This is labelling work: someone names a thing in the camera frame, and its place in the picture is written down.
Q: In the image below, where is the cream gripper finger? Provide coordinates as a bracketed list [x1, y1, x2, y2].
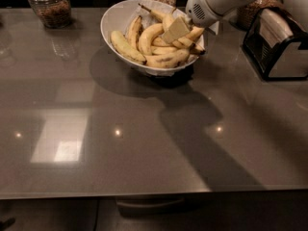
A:
[162, 15, 190, 43]

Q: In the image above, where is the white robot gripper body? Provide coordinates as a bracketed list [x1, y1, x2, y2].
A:
[186, 0, 237, 28]

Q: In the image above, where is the long top yellow banana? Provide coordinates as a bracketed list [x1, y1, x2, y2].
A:
[162, 13, 207, 56]

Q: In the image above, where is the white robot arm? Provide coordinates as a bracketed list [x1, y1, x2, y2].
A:
[184, 0, 308, 30]

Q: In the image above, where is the back stemmed yellow banana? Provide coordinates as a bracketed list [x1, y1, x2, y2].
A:
[140, 4, 175, 24]

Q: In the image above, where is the right yellow banana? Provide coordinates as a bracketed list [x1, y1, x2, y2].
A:
[186, 26, 204, 41]

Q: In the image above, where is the hidden middle yellow banana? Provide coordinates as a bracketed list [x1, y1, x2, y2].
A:
[152, 37, 171, 47]

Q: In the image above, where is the front bottom yellow banana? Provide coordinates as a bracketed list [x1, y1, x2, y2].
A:
[145, 49, 190, 68]

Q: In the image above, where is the lower middle yellow banana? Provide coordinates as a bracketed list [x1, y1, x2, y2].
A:
[151, 46, 177, 55]

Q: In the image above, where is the curved middle yellow banana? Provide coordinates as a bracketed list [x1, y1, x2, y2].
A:
[139, 23, 164, 55]

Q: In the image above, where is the small upright yellow banana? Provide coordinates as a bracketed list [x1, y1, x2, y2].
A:
[126, 15, 142, 49]

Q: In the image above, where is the left yellow banana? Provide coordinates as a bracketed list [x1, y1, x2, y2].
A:
[110, 31, 146, 64]

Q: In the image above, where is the white ceramic bowl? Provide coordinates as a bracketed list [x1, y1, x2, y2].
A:
[100, 0, 205, 77]

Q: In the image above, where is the white sign stand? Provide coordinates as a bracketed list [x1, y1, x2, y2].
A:
[206, 21, 219, 36]

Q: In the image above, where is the right glass jar with granola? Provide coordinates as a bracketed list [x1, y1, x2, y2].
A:
[237, 0, 279, 30]

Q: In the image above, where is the left glass jar with nuts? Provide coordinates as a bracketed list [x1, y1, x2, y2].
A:
[28, 0, 71, 29]

